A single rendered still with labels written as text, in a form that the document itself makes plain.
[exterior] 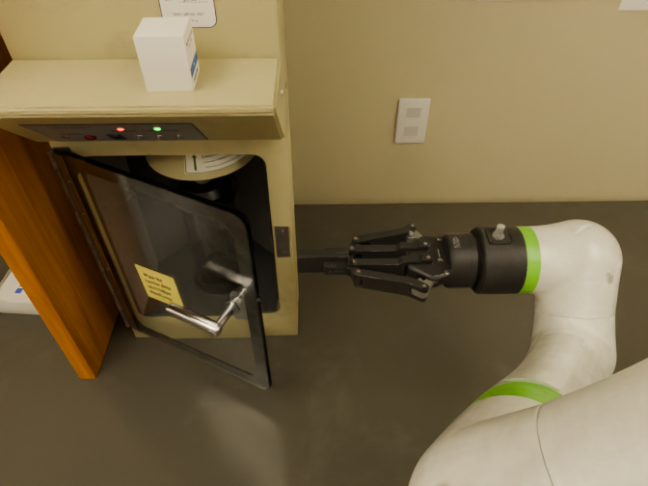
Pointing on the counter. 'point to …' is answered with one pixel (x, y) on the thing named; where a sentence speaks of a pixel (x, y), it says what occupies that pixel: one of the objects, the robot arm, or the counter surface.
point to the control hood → (226, 89)
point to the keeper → (283, 241)
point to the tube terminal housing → (255, 37)
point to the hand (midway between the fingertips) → (323, 260)
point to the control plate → (118, 131)
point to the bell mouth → (198, 165)
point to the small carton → (167, 53)
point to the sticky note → (159, 285)
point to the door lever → (202, 317)
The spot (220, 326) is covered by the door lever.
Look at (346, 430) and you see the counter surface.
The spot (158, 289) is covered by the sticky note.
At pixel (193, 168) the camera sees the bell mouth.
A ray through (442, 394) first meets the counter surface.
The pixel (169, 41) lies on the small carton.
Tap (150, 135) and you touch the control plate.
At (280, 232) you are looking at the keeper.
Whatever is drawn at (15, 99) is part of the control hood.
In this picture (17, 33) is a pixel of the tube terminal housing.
